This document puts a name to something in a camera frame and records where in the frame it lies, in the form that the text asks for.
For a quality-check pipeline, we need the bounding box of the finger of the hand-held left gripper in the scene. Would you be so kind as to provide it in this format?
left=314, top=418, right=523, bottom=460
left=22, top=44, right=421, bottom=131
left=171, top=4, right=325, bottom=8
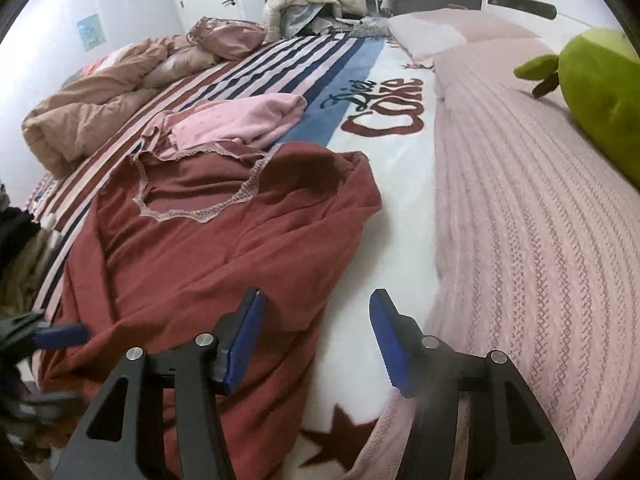
left=34, top=322, right=92, bottom=352

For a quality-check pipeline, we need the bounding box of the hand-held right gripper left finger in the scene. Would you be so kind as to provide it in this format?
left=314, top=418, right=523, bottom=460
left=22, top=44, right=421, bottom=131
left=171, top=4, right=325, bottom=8
left=50, top=287, right=268, bottom=480

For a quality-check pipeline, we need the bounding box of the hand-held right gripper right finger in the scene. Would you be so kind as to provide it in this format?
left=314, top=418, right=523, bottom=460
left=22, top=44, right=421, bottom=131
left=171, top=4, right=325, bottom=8
left=369, top=288, right=576, bottom=480

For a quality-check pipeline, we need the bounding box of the red top with lace collar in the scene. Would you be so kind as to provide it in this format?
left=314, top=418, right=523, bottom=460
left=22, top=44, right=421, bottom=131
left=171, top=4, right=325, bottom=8
left=37, top=142, right=383, bottom=480

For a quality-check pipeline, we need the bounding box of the pile of dark clothes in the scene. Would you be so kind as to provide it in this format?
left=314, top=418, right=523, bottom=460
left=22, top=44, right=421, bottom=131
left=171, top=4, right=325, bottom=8
left=0, top=184, right=62, bottom=317

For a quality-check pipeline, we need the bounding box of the striped printed blanket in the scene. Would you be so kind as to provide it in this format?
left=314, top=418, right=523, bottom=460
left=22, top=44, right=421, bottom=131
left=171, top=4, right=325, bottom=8
left=25, top=34, right=442, bottom=480

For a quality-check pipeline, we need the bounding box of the pink knitted bed cover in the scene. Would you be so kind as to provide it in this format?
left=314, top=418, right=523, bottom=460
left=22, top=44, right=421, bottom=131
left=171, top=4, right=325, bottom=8
left=350, top=37, right=640, bottom=480

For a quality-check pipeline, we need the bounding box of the pink fleece garment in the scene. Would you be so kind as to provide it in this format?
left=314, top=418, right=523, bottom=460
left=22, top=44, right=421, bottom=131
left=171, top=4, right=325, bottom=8
left=141, top=92, right=308, bottom=159

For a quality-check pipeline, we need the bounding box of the brown duvet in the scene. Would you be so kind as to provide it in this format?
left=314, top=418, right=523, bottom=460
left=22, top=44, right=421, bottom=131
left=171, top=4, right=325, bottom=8
left=21, top=35, right=221, bottom=179

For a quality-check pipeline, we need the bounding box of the pale pink pillow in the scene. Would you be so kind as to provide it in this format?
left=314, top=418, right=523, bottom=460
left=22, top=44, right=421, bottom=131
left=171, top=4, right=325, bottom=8
left=387, top=12, right=469, bottom=61

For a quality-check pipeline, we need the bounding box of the pink handbag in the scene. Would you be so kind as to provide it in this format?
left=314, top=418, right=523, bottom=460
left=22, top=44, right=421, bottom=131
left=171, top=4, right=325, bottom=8
left=186, top=16, right=269, bottom=61

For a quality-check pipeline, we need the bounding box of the dusty pink pillow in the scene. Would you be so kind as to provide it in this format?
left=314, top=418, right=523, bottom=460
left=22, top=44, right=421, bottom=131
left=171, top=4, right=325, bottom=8
left=425, top=8, right=542, bottom=44

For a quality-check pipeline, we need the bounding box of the green plush toy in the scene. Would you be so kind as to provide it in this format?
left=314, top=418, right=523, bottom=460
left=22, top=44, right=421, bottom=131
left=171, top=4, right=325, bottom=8
left=514, top=27, right=640, bottom=188

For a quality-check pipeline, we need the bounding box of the white headboard with dark slot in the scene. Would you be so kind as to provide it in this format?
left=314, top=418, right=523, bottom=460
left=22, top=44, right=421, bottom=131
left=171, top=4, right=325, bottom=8
left=479, top=0, right=640, bottom=52

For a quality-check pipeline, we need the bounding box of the light blue wall poster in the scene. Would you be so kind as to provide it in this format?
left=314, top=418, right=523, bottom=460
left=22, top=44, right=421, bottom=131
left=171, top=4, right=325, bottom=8
left=76, top=12, right=110, bottom=52

